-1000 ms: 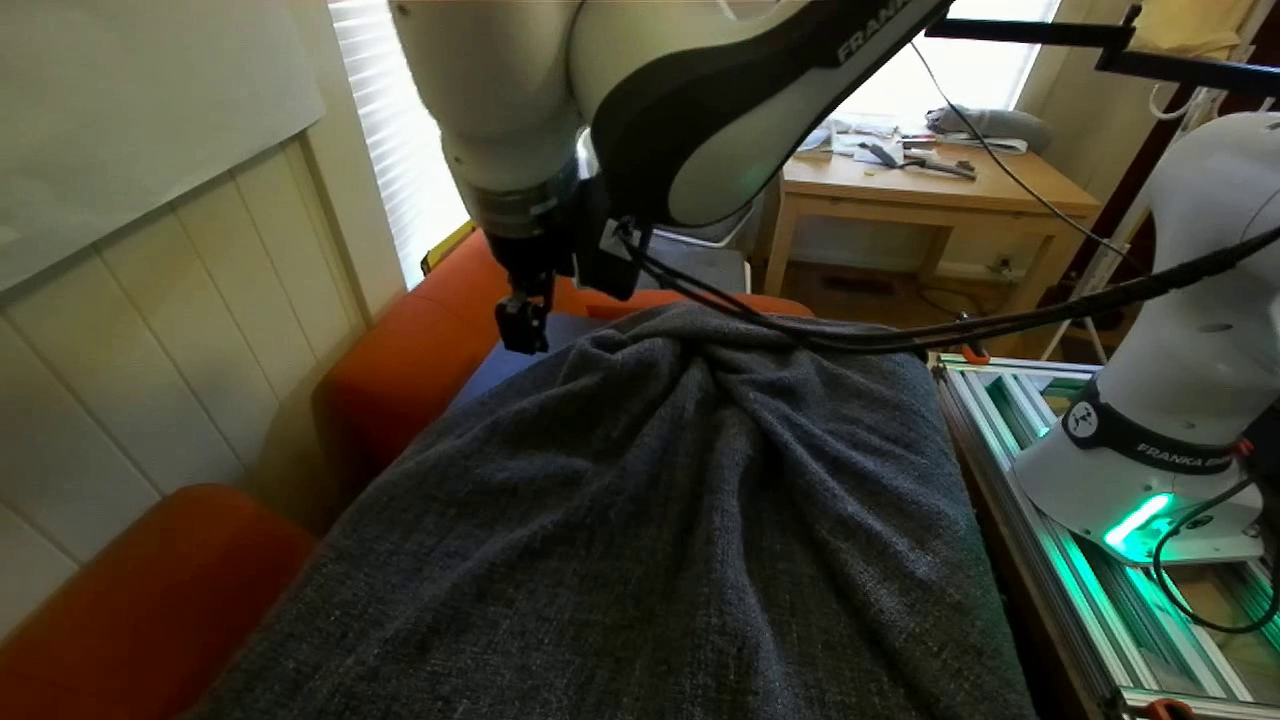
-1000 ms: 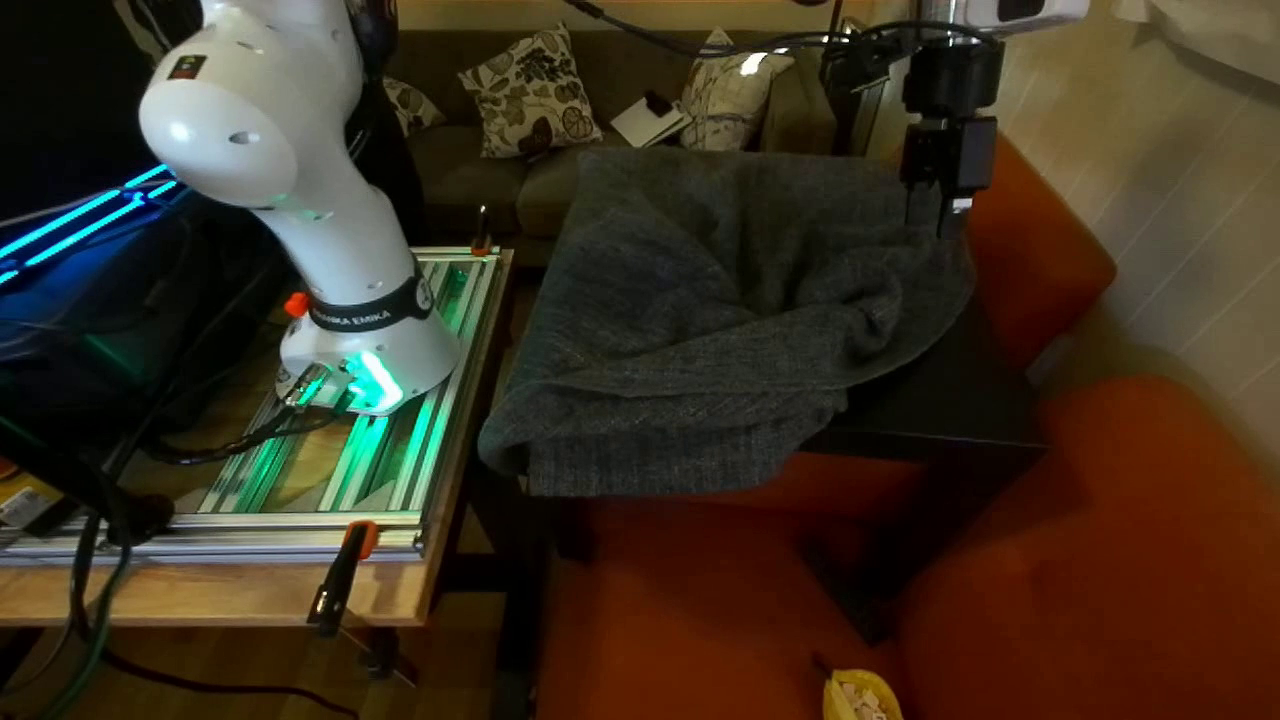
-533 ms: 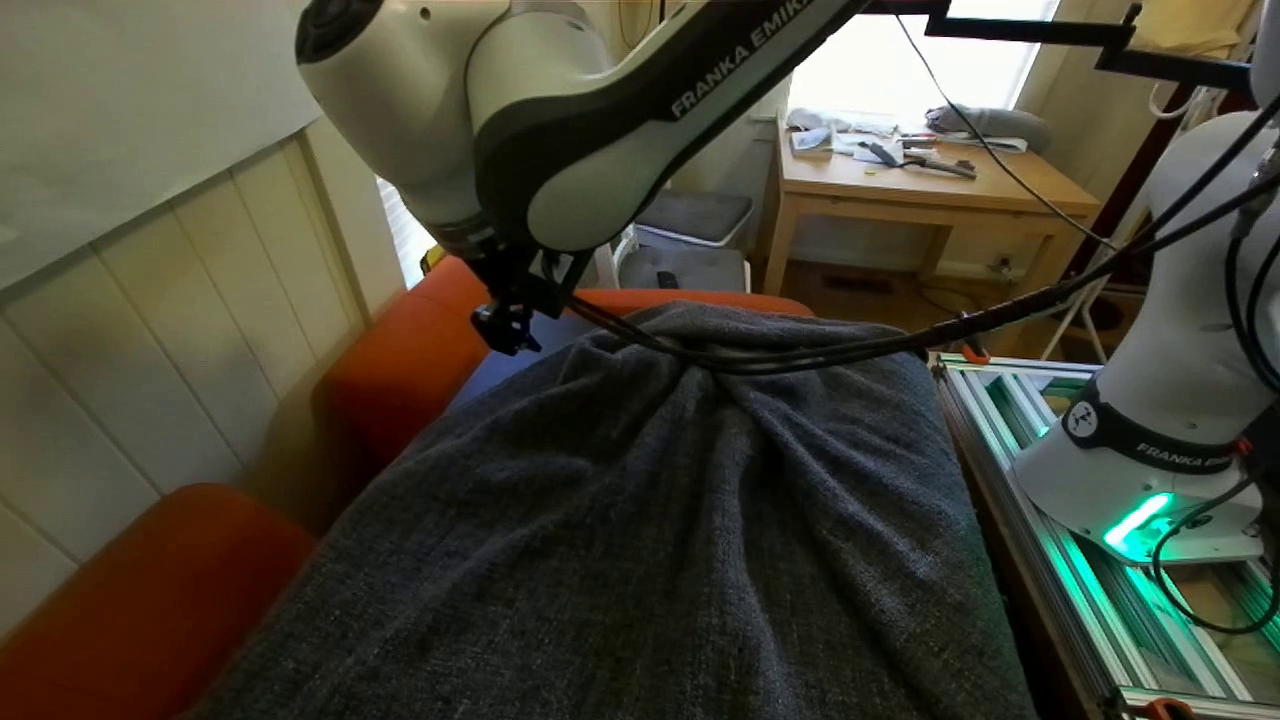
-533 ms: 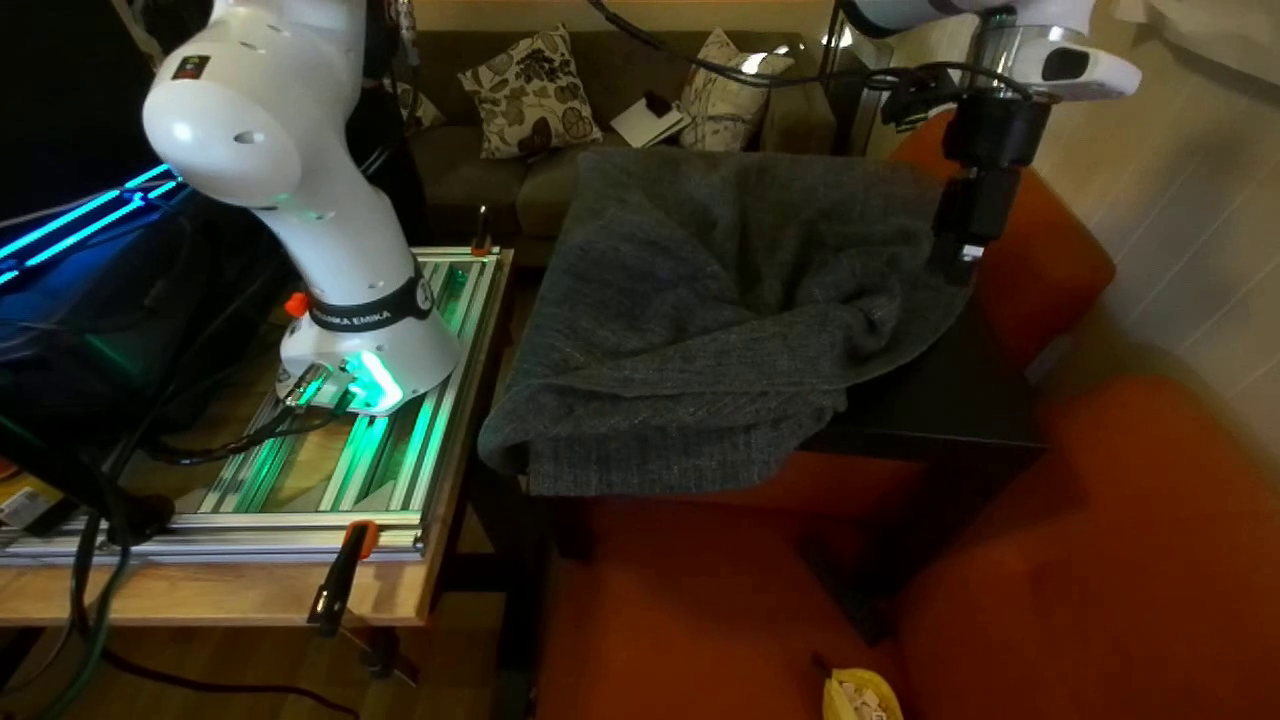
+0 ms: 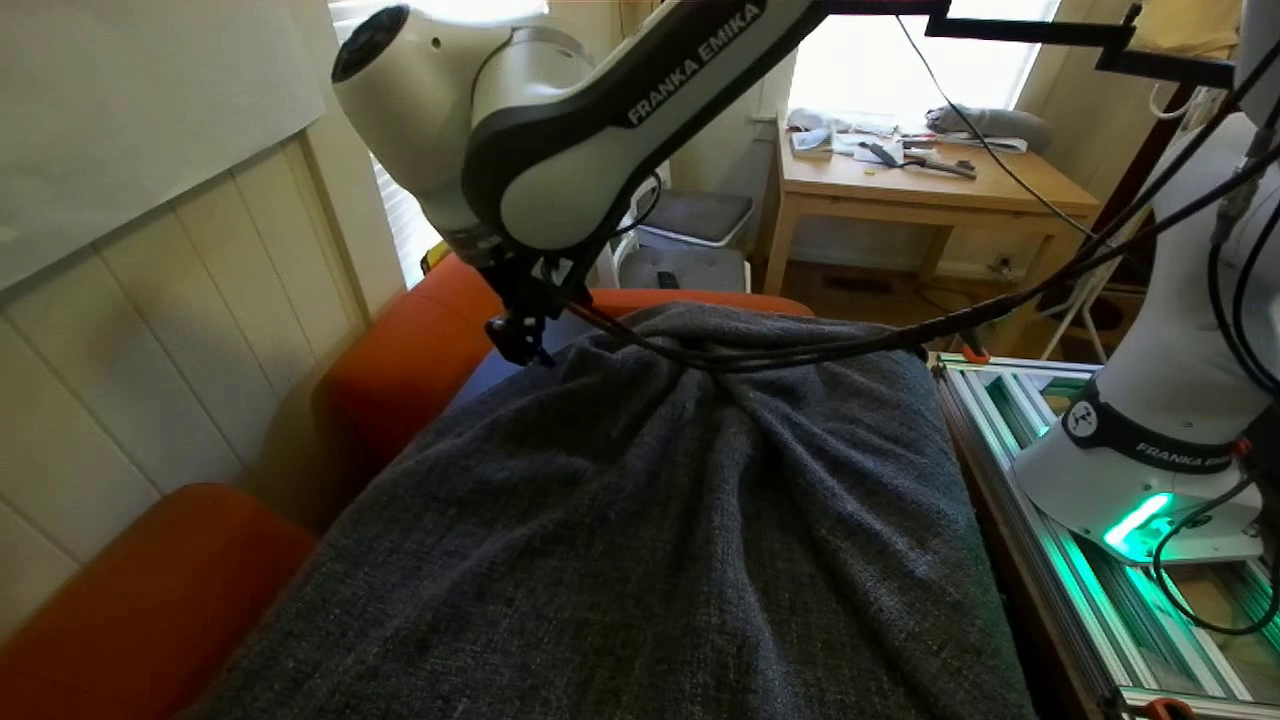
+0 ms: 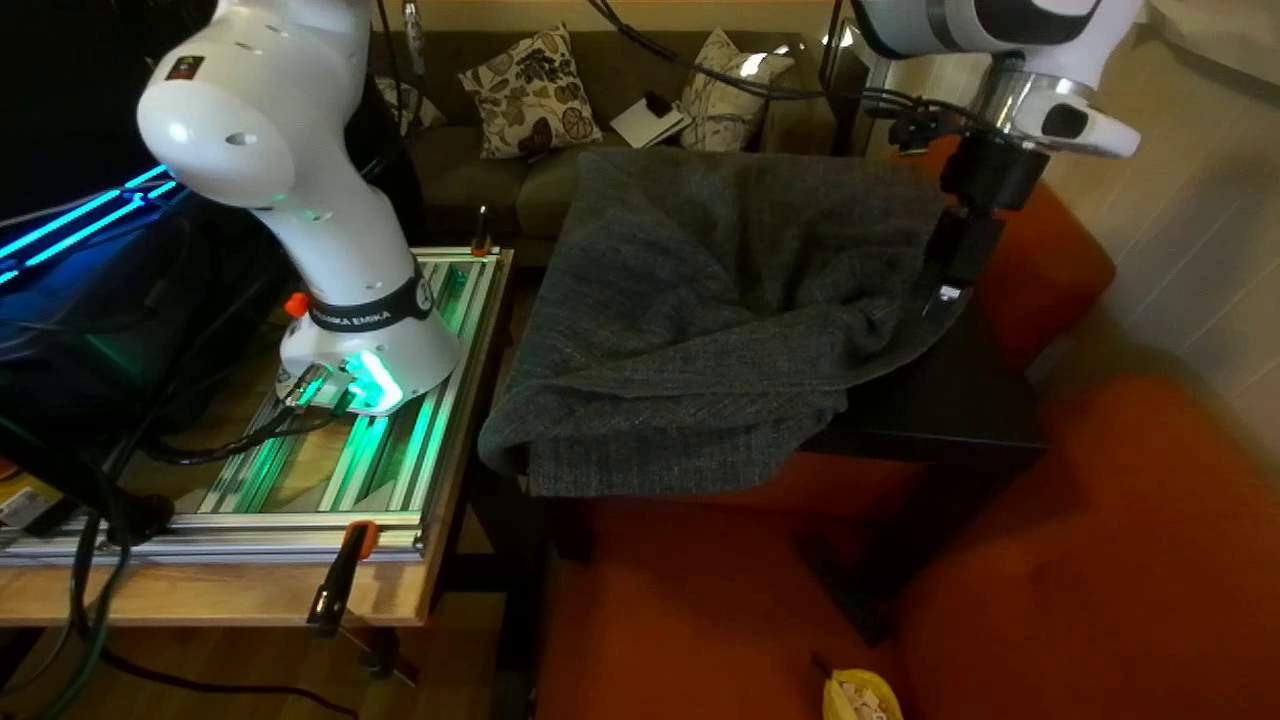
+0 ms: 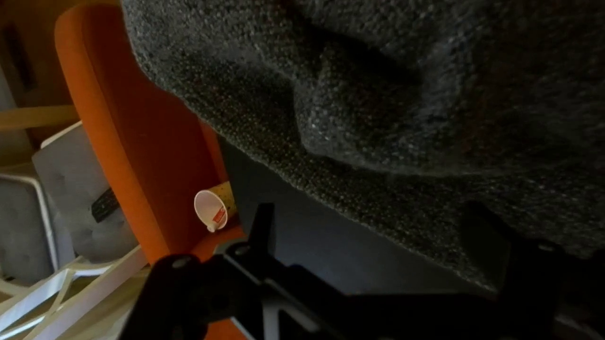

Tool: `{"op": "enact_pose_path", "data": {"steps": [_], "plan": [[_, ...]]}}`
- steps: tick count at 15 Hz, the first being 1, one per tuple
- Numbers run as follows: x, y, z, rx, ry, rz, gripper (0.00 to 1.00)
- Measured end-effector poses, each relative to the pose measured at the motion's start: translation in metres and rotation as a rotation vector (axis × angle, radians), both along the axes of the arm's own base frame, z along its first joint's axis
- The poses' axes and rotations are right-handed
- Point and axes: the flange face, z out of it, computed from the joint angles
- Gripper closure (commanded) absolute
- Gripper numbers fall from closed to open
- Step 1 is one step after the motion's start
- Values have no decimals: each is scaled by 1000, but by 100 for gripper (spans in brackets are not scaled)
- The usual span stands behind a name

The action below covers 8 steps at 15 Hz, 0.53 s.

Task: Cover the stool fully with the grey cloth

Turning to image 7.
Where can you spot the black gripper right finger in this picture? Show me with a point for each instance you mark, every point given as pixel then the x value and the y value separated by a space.
pixel 498 257

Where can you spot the orange upholstered armchair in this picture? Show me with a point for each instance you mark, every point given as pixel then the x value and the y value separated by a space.
pixel 125 125

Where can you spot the white chair with grey seat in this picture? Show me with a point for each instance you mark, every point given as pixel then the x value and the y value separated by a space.
pixel 76 189

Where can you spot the white wooden chair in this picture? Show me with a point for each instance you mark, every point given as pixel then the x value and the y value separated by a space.
pixel 82 295

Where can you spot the grey woven cloth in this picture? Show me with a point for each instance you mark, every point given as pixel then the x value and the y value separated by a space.
pixel 378 95

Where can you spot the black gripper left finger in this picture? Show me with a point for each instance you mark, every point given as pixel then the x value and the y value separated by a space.
pixel 261 227

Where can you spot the small yellow object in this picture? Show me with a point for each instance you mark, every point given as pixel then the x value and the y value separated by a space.
pixel 208 208

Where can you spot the light wooden desk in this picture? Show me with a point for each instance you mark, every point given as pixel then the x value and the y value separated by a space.
pixel 38 115

